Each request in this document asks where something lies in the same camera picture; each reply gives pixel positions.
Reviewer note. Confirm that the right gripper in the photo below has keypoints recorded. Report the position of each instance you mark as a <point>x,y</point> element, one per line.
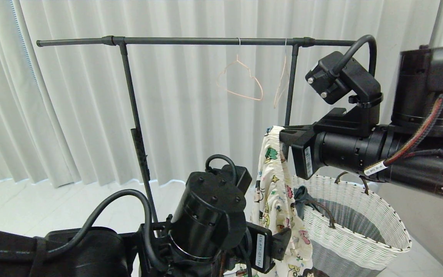
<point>344,154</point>

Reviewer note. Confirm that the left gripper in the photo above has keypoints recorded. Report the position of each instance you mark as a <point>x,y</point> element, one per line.
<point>273,242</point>

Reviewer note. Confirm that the cream printed garment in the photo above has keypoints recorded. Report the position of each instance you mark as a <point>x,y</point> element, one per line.
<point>273,192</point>

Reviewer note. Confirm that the pink clothes hanger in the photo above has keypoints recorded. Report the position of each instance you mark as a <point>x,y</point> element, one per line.
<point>282,79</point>
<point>259,89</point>

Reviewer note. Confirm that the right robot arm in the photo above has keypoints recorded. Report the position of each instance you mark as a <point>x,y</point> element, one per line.
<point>417,84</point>

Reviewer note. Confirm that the white laundry basket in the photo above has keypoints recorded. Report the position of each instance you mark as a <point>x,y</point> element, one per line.
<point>360,238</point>

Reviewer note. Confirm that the black clothes rack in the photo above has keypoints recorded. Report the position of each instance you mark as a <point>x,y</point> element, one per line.
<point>206,40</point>

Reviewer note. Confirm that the dark grey garment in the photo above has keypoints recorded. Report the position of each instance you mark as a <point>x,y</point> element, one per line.
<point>302,196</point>

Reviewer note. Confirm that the white curtain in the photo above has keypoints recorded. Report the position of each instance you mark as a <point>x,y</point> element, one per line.
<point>187,115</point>

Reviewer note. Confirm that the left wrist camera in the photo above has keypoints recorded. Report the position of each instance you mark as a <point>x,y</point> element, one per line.
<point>240,179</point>

